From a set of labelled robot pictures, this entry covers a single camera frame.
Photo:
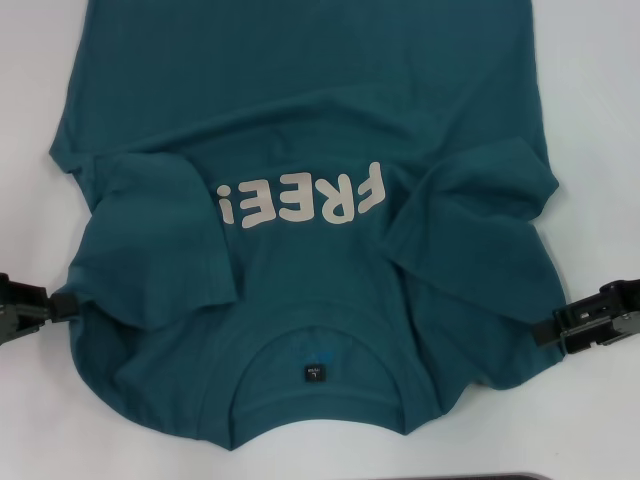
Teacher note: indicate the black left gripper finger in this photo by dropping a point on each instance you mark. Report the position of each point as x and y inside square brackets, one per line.
[62, 306]
[20, 327]

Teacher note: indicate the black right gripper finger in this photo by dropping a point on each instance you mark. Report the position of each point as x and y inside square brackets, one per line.
[547, 334]
[600, 300]

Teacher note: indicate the teal t-shirt with white print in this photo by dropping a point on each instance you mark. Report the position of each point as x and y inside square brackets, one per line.
[300, 100]

